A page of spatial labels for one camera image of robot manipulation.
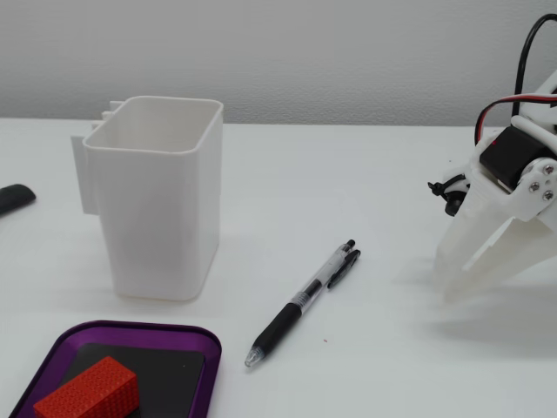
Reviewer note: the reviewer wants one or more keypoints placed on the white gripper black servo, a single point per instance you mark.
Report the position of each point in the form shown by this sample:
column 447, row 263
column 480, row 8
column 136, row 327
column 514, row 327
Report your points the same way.
column 487, row 201

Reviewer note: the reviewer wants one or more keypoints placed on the red perforated rectangular cube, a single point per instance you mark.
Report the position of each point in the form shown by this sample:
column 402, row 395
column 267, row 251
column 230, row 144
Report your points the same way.
column 87, row 392

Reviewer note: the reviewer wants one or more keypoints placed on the black clear retractable pen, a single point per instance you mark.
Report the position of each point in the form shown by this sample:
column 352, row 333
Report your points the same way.
column 283, row 320

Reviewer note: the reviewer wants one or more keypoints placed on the purple tray with black mat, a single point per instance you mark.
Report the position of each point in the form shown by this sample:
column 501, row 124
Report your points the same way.
column 174, row 335

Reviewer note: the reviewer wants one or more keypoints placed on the black rounded flat object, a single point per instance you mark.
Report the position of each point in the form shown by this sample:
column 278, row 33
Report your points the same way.
column 15, row 198

